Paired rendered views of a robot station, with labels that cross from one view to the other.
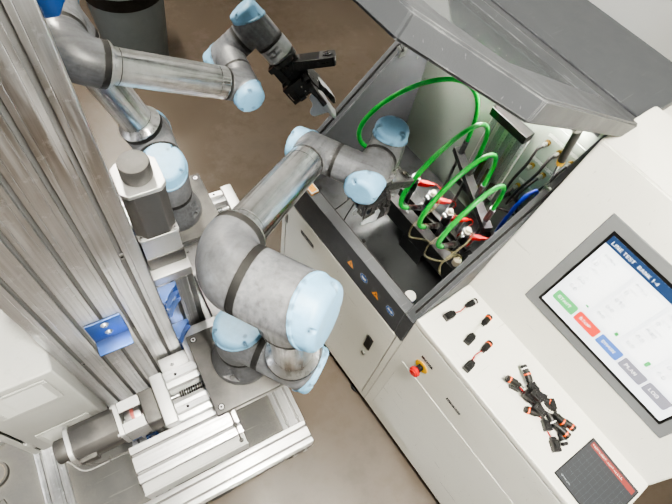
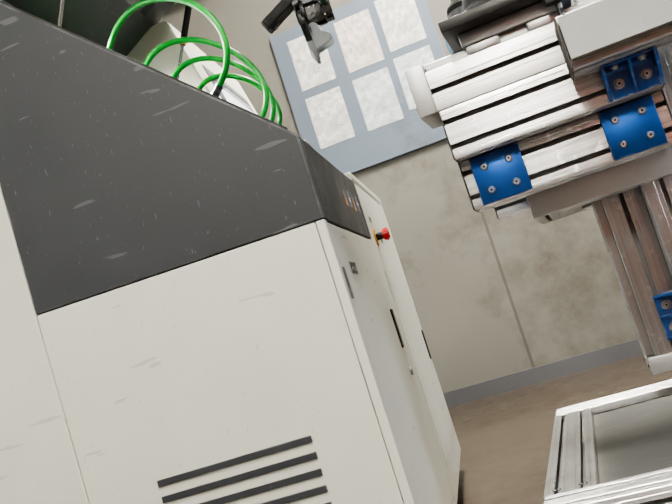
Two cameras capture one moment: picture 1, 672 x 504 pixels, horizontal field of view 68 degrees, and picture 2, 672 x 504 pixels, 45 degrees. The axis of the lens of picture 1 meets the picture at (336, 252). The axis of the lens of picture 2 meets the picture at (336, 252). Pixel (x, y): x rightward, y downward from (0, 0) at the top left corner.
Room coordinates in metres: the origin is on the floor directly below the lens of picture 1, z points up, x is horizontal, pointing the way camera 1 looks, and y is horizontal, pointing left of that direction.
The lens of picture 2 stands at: (1.91, 1.43, 0.60)
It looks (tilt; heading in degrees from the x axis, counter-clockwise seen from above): 5 degrees up; 236
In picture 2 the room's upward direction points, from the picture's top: 18 degrees counter-clockwise
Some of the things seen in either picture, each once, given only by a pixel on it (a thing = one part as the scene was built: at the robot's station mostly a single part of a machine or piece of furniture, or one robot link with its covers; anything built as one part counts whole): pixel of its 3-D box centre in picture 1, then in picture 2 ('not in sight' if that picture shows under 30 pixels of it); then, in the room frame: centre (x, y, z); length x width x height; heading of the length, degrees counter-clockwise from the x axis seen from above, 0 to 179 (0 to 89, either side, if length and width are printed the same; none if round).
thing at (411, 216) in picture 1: (423, 236); not in sight; (0.99, -0.28, 0.91); 0.34 x 0.10 x 0.15; 48
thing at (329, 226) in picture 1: (346, 248); (332, 199); (0.90, -0.03, 0.87); 0.62 x 0.04 x 0.16; 48
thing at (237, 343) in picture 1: (242, 333); not in sight; (0.40, 0.16, 1.20); 0.13 x 0.12 x 0.14; 77
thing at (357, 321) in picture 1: (328, 302); (398, 382); (0.88, -0.02, 0.44); 0.65 x 0.02 x 0.68; 48
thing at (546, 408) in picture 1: (541, 405); not in sight; (0.47, -0.64, 1.01); 0.23 x 0.11 x 0.06; 48
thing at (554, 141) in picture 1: (540, 174); not in sight; (1.10, -0.55, 1.20); 0.13 x 0.03 x 0.31; 48
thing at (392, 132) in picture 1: (387, 144); not in sight; (0.78, -0.05, 1.51); 0.09 x 0.08 x 0.11; 167
